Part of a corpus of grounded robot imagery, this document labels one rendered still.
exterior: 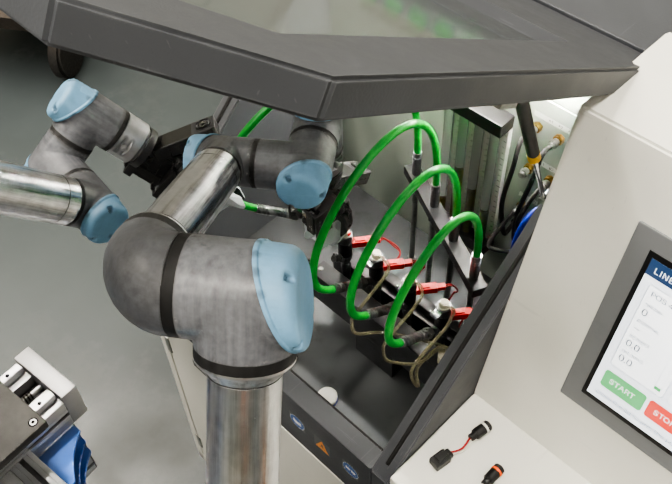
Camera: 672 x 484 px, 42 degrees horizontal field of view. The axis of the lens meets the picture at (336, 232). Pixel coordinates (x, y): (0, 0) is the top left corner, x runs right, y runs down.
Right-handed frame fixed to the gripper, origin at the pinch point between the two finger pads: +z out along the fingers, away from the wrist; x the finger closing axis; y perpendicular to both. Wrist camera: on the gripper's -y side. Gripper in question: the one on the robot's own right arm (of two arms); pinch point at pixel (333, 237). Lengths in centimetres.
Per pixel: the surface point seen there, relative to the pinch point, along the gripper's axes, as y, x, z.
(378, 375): 3.4, 14.7, 27.3
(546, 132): -30.4, 21.7, -19.3
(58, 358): 31, -96, 111
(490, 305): -2.2, 33.4, -8.5
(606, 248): -9, 46, -28
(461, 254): -13.1, 19.4, 0.2
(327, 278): 1.1, -1.1, 12.3
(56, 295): 18, -118, 111
